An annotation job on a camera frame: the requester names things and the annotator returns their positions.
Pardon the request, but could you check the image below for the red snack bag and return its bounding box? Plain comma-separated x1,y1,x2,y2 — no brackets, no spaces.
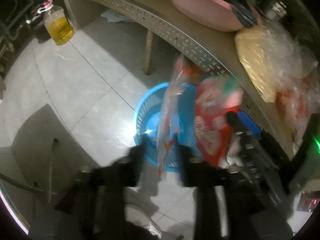
194,76,243,167

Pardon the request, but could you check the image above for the clear plastic wrapper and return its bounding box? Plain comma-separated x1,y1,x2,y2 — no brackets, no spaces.
157,54,192,176

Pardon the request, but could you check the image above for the blue plastic trash basket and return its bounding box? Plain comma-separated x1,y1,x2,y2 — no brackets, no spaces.
132,82,202,167

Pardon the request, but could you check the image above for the red food in plastic bag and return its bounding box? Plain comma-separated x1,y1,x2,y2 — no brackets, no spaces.
276,77,319,154

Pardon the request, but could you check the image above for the yellow food in plastic bag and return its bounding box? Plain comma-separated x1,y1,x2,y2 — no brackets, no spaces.
235,21,318,103

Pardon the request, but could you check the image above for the pink plastic basin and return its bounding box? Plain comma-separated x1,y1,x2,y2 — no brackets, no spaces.
171,0,262,32

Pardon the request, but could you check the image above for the yellow cooking oil bottle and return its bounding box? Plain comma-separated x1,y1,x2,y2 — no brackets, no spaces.
37,0,74,46

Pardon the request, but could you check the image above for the dark jar on floor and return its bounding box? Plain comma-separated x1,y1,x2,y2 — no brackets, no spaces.
25,4,51,43

